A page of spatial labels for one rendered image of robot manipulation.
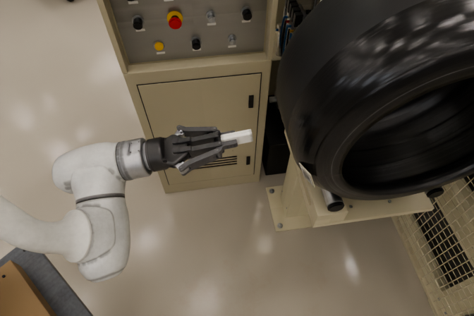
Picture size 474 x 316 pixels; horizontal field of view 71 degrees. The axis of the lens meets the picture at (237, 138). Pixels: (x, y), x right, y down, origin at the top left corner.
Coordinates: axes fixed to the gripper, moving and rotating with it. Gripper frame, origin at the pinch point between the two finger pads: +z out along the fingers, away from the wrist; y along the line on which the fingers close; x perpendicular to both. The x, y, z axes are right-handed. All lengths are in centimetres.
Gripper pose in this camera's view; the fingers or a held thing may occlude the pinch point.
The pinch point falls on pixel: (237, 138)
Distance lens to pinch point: 75.4
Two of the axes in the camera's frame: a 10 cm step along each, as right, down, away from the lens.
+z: 9.8, -2.0, -0.2
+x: 1.4, 5.9, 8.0
